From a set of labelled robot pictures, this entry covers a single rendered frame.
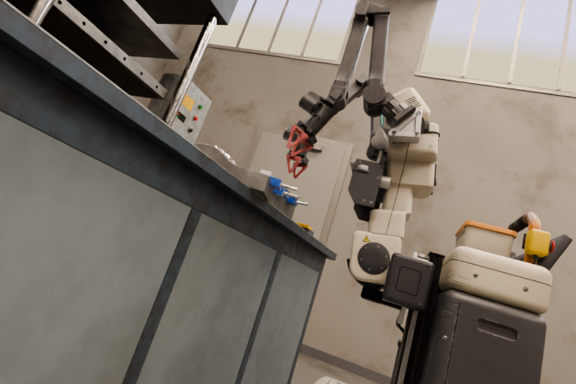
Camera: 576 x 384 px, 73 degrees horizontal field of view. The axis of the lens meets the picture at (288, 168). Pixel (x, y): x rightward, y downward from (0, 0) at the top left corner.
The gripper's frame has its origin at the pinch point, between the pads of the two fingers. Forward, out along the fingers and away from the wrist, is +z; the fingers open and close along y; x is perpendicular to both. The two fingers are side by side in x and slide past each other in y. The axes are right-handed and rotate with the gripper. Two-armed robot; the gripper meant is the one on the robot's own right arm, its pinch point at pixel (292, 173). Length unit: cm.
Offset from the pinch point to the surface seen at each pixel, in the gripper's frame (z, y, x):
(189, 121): -23, -19, -85
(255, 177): 17, 47, 11
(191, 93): -38, -12, -85
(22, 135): 35, 112, 6
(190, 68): -42, 9, -73
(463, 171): -112, -250, 59
